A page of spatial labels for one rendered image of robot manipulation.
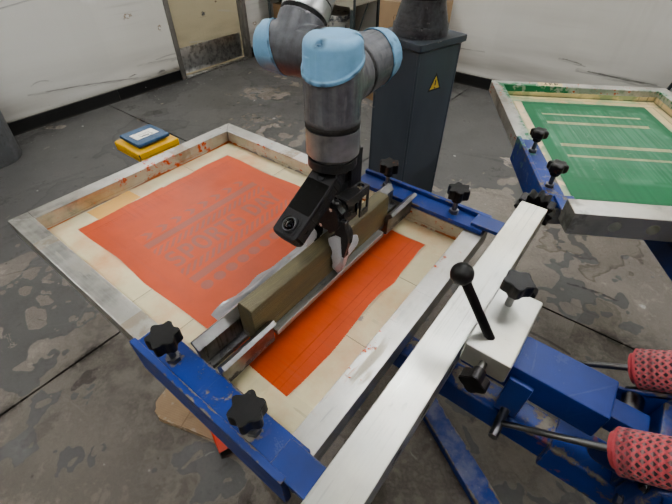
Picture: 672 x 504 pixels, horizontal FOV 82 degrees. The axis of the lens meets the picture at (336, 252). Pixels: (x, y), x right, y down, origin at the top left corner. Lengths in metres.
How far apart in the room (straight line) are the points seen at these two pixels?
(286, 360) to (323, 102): 0.37
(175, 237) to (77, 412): 1.17
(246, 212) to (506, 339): 0.60
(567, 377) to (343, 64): 0.46
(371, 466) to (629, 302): 2.07
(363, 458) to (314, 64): 0.44
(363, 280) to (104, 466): 1.29
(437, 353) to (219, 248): 0.48
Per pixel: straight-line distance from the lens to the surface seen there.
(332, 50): 0.48
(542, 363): 0.58
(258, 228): 0.85
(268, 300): 0.56
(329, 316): 0.66
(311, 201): 0.55
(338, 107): 0.50
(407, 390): 0.50
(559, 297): 2.25
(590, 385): 0.59
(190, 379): 0.58
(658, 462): 0.52
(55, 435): 1.91
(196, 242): 0.84
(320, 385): 0.60
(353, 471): 0.46
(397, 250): 0.79
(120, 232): 0.94
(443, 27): 1.20
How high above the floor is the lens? 1.48
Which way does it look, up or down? 43 degrees down
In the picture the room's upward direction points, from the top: straight up
